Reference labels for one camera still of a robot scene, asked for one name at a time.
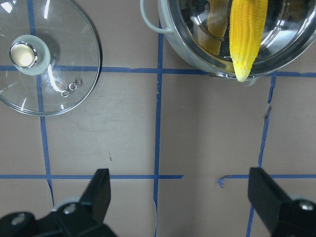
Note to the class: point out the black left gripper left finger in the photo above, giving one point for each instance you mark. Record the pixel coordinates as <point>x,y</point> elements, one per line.
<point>82,218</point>

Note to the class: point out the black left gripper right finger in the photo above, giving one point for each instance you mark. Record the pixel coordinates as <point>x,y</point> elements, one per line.
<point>282,215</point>

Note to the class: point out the glass pot lid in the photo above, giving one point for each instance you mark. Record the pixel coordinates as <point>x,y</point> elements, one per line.
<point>50,56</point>

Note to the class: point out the yellow toy corn cob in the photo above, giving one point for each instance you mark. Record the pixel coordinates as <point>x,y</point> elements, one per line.
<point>247,21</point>

